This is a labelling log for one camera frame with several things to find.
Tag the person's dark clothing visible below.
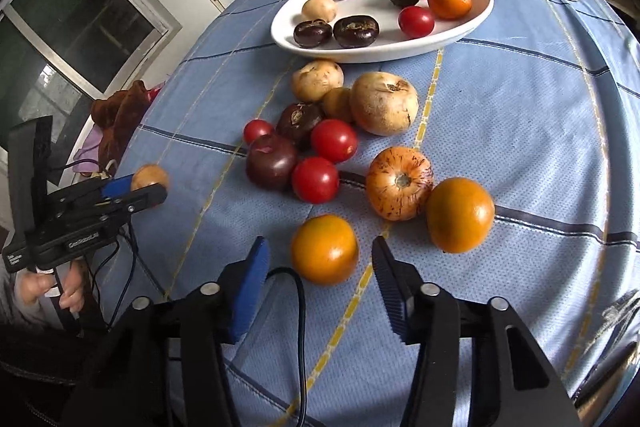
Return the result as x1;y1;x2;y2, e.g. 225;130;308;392
0;322;131;427

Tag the white oval plate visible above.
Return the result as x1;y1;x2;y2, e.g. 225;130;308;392
270;0;495;64

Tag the smooth beige round pear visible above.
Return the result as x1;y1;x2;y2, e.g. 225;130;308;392
301;0;338;22

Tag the purple cloth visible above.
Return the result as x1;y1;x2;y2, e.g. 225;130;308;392
72;127;106;162

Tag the large tan asian pear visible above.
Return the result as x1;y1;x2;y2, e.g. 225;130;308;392
349;71;420;136

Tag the dark window white frame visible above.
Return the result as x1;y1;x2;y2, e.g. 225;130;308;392
0;0;181;158

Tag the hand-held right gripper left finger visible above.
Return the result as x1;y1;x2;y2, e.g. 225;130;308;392
60;236;271;427

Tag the small tan asian pear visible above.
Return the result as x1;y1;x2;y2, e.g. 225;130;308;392
291;60;345;102

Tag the red cherry tomato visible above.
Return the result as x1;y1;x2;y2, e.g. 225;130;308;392
243;119;276;145
398;6;436;39
310;119;359;164
291;156;341;204

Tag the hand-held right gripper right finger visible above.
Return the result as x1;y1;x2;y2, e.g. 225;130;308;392
372;236;581;427

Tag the brown plush toy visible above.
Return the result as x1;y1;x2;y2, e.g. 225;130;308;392
90;79;151;162

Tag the blue checked tablecloth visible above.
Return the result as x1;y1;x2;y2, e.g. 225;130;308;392
97;0;640;427

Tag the thin black cable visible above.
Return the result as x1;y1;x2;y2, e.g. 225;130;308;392
87;222;168;333
265;266;307;427

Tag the small yellow-brown loquat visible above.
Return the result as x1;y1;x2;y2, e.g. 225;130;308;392
321;87;355;124

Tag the dark red plum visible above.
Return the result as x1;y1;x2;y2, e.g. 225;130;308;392
245;133;300;192

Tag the person's left hand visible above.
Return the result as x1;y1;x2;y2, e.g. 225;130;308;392
15;258;87;314

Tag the tan red-streaked apple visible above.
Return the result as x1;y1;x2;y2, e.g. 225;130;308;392
130;164;170;192

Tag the smooth orange persimmon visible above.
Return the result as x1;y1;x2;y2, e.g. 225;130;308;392
426;177;496;254
291;215;360;285

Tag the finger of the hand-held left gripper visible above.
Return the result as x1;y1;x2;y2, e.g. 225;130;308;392
95;183;168;222
47;177;135;214

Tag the orange streaked apple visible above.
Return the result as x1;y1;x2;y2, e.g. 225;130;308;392
365;147;434;222

